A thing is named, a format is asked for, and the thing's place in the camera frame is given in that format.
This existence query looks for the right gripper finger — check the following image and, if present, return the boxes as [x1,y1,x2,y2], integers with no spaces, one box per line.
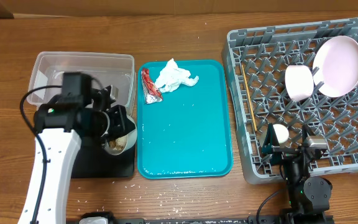
[301,124,314,139]
[261,123,280,147]

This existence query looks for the white cup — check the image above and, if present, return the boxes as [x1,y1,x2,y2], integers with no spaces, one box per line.
[259,124,289,148]

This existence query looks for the grey bowl with rice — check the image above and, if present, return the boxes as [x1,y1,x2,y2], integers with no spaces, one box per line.
[102,127,137,156]

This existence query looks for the red foil wrapper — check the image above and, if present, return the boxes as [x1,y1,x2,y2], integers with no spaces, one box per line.
[141,68,163,104]

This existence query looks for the small pink bowl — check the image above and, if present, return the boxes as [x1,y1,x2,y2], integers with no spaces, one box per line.
[285,65,314,102]

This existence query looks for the white napkin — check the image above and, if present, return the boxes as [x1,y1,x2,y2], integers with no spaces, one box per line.
[155,58,199,93]

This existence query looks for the large white plate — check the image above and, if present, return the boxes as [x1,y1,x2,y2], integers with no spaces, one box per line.
[313,35,358,98]

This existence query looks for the wooden chopstick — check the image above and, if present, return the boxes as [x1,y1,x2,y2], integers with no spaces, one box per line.
[240,62,257,132]

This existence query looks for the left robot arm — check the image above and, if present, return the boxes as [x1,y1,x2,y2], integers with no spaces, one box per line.
[19,72,137,223]

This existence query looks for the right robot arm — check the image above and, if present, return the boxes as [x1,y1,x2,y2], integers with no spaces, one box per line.
[255,123,334,224]

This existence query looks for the grey dishwasher rack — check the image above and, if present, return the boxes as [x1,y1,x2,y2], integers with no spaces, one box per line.
[223,17,358,184]

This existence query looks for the black plastic tray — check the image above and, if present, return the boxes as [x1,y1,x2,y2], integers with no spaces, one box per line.
[71,138,135,179]

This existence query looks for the clear plastic bin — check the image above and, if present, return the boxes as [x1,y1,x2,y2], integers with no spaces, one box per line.
[29,51,136,116]

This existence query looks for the teal serving tray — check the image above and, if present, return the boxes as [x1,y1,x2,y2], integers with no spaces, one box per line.
[137,60,234,179]

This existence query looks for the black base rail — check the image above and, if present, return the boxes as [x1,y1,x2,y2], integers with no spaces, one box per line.
[67,211,335,224]

